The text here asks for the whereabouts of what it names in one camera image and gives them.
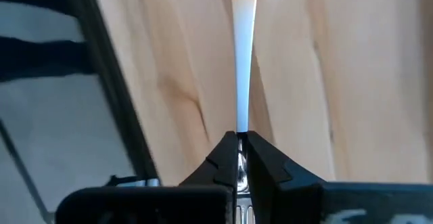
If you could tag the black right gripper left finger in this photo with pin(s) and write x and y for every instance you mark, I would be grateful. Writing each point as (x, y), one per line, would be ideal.
(216, 170)

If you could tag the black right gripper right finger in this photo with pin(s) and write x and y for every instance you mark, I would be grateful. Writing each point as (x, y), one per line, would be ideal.
(270, 176)

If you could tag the black aluminium table frame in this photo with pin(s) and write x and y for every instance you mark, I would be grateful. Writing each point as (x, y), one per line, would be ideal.
(111, 82)

